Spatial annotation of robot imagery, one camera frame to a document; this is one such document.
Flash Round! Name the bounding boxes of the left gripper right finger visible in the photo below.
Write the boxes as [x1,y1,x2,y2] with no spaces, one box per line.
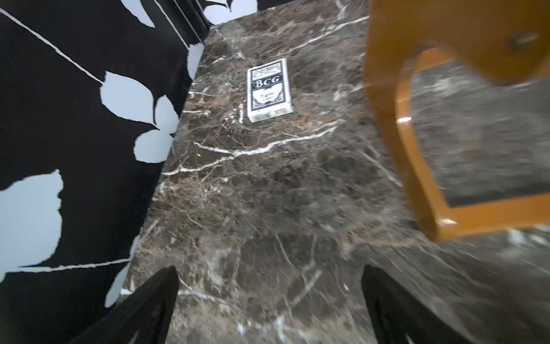
[361,265,469,343]

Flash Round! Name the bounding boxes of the orange wooden shelf rack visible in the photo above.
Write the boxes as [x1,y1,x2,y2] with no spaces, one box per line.
[363,1,549,242]

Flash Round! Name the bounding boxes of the small black white card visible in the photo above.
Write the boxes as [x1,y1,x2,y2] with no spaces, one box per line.
[246,58,294,123]

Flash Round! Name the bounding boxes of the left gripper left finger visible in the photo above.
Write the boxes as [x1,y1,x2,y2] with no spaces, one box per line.
[72,266,179,343]

